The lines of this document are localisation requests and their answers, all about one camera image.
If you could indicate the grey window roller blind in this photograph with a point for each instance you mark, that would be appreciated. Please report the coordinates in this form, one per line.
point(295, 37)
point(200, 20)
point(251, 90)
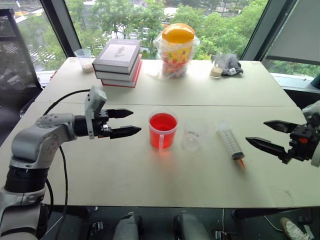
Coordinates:
point(295, 32)

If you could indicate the black table frame bar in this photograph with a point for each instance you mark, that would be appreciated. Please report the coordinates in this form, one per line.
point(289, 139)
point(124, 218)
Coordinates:
point(270, 212)

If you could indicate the dark grey hardcover book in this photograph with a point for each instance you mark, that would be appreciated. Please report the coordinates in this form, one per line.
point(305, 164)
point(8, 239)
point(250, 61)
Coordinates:
point(115, 75)

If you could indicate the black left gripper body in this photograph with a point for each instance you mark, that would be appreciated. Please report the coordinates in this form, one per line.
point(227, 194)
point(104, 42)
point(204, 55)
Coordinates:
point(101, 127)

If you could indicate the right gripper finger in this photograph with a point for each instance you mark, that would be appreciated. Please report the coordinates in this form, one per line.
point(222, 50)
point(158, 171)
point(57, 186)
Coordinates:
point(267, 146)
point(280, 126)

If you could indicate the large syringe with orange tip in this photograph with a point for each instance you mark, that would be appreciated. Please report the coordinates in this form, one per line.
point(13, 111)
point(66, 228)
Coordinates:
point(228, 141)

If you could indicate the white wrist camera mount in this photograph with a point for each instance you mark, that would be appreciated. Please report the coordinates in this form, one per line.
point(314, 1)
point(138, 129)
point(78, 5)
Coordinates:
point(96, 98)
point(313, 111)

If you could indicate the dark grey cloth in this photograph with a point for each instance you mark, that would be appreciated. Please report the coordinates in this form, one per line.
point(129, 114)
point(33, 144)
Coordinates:
point(231, 66)

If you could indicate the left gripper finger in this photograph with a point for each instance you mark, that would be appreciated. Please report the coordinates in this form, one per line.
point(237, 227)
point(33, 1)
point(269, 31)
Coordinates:
point(120, 113)
point(125, 131)

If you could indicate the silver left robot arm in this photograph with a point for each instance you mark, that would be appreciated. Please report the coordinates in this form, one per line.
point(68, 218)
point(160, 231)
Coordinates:
point(30, 145)

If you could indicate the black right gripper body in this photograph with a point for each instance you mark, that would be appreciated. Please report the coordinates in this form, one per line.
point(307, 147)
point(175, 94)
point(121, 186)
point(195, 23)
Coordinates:
point(301, 143)

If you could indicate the candy jar with orange lid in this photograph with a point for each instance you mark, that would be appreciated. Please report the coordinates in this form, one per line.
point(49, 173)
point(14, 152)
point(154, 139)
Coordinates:
point(176, 57)

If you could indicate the clear measuring cup with sand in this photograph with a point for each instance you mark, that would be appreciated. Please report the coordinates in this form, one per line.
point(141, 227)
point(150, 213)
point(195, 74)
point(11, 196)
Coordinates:
point(85, 62)

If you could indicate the large cup with red liquid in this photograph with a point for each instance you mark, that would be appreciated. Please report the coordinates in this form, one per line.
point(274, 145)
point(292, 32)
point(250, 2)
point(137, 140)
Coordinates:
point(163, 132)

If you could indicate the teal object on sill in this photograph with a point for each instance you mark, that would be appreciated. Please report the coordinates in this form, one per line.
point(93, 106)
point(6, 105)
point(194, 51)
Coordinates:
point(316, 81)

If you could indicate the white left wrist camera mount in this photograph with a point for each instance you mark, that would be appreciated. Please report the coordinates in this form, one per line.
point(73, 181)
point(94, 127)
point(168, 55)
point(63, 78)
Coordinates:
point(96, 98)

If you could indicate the small glass with sand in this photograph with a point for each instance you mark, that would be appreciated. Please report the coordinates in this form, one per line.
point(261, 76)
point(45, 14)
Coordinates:
point(216, 71)

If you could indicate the red hardcover book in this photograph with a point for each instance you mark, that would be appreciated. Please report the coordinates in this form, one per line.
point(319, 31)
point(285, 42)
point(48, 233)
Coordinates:
point(120, 83)

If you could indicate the dark rounded shape under table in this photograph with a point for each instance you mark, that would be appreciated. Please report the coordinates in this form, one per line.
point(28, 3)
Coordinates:
point(127, 227)

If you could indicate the small clear plastic cup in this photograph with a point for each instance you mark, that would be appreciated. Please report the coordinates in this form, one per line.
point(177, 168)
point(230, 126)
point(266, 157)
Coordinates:
point(192, 142)

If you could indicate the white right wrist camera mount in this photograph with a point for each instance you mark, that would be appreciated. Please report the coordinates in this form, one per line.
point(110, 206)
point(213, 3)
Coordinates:
point(313, 111)

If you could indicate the white sneaker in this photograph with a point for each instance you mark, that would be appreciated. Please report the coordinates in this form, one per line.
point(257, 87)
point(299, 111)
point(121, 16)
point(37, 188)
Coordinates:
point(293, 228)

